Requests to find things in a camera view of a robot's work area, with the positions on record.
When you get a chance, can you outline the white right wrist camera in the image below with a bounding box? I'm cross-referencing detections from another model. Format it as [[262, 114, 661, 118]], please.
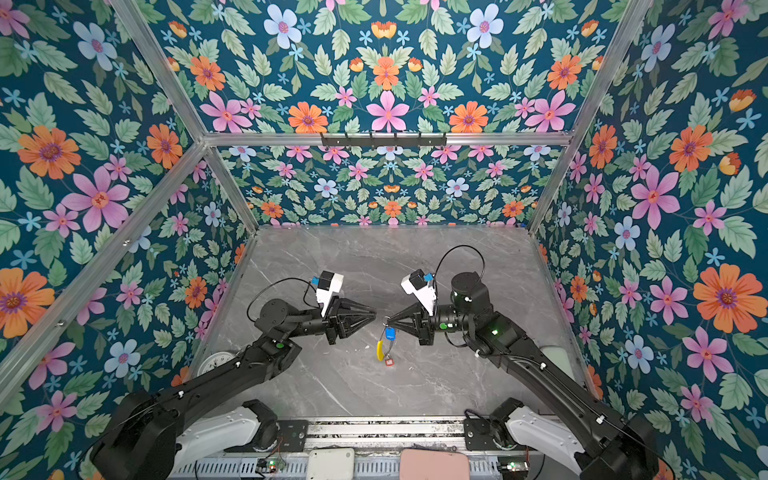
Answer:
[[401, 269, 437, 316]]

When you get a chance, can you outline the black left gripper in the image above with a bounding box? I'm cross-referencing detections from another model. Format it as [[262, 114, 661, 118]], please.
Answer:
[[283, 295, 375, 348]]

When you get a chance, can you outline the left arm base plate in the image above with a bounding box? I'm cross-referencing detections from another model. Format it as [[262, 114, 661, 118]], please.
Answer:
[[225, 420, 309, 453]]

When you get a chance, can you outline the white alarm clock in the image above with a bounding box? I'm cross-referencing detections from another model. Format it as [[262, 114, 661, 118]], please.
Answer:
[[197, 351, 236, 376]]

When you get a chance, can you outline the left camera black cable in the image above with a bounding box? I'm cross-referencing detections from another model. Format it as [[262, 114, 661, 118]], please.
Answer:
[[245, 276, 319, 325]]

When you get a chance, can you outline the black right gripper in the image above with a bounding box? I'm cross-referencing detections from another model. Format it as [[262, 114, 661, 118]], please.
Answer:
[[388, 302, 476, 349]]

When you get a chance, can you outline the pale green sponge block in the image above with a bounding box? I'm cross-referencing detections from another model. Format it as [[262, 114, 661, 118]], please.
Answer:
[[540, 345, 576, 380]]

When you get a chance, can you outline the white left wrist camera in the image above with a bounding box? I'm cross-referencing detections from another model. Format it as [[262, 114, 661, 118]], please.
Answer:
[[311, 271, 344, 317]]

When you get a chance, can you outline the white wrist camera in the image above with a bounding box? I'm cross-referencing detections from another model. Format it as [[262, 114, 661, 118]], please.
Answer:
[[401, 269, 437, 316], [311, 271, 344, 317]]

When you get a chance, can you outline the white plastic box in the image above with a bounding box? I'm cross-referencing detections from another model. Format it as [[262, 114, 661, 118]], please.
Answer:
[[306, 448, 355, 480]]

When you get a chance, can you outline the right camera black cable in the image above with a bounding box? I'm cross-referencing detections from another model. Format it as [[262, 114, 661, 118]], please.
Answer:
[[433, 244, 486, 283]]

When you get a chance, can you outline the right small circuit board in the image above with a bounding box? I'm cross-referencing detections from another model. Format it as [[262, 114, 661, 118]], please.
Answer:
[[497, 458, 530, 480]]

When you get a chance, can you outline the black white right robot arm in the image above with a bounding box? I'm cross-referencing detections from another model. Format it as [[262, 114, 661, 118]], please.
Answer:
[[387, 270, 660, 479]]

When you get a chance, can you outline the pink plastic box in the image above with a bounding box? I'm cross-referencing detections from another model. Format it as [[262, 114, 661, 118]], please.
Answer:
[[399, 449, 470, 480]]

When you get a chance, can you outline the black wall hook rack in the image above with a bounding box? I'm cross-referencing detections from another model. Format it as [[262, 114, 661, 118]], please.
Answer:
[[320, 133, 448, 148]]

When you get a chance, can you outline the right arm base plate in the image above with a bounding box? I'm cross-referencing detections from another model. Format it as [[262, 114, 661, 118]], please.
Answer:
[[463, 417, 514, 451]]

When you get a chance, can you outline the silver metal keyring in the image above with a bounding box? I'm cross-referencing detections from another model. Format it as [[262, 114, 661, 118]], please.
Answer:
[[379, 316, 390, 342]]

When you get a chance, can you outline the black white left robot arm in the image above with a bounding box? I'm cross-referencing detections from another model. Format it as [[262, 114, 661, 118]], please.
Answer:
[[88, 296, 376, 479]]

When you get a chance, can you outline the camera black cable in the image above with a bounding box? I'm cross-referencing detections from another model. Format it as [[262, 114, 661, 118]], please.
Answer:
[[245, 276, 319, 325], [433, 244, 486, 283]]

